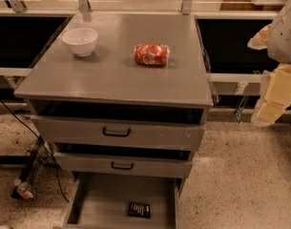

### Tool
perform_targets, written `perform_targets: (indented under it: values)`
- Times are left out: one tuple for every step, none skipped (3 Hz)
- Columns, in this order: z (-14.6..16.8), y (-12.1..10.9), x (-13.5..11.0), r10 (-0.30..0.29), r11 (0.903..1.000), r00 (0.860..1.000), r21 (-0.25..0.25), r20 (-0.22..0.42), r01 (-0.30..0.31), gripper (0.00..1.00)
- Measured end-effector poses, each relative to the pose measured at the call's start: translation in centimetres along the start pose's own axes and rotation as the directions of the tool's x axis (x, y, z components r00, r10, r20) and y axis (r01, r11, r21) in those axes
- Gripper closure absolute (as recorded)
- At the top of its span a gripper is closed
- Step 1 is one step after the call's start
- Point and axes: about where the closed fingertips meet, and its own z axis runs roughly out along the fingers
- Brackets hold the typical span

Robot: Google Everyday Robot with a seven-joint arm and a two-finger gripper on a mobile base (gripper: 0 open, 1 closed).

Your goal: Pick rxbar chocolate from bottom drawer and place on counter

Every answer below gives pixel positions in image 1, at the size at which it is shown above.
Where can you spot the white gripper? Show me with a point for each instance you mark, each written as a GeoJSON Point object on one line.
{"type": "Point", "coordinates": [284, 37]}

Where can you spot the black rxbar chocolate bar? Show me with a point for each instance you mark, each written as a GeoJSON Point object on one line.
{"type": "Point", "coordinates": [139, 210]}

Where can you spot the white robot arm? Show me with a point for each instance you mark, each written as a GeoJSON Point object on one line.
{"type": "Point", "coordinates": [279, 43]}

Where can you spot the grey middle drawer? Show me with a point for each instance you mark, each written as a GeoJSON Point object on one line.
{"type": "Point", "coordinates": [123, 160]}

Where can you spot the grey drawer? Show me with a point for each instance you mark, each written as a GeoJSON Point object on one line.
{"type": "Point", "coordinates": [120, 133]}
{"type": "Point", "coordinates": [123, 160]}
{"type": "Point", "coordinates": [100, 201]}

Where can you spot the grey drawer cabinet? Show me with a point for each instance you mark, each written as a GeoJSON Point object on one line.
{"type": "Point", "coordinates": [109, 84]}

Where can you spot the grey bottom drawer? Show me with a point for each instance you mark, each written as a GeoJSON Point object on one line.
{"type": "Point", "coordinates": [100, 201]}

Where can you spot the grey top drawer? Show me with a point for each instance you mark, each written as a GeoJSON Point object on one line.
{"type": "Point", "coordinates": [120, 133]}

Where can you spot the right black bin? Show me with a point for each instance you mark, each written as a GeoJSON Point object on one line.
{"type": "Point", "coordinates": [225, 42]}

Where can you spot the black bin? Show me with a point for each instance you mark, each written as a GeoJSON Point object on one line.
{"type": "Point", "coordinates": [225, 42]}
{"type": "Point", "coordinates": [23, 38]}

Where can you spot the crushed red soda can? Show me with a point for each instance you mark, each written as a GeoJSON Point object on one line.
{"type": "Point", "coordinates": [152, 54]}

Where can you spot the white bowl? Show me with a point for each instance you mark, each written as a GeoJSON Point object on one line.
{"type": "Point", "coordinates": [80, 41]}

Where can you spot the black floor stand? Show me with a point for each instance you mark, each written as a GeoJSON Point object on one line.
{"type": "Point", "coordinates": [27, 169]}

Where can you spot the left black bin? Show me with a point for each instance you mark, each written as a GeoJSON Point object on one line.
{"type": "Point", "coordinates": [23, 38]}

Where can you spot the plastic water bottle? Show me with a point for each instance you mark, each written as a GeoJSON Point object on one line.
{"type": "Point", "coordinates": [24, 189]}

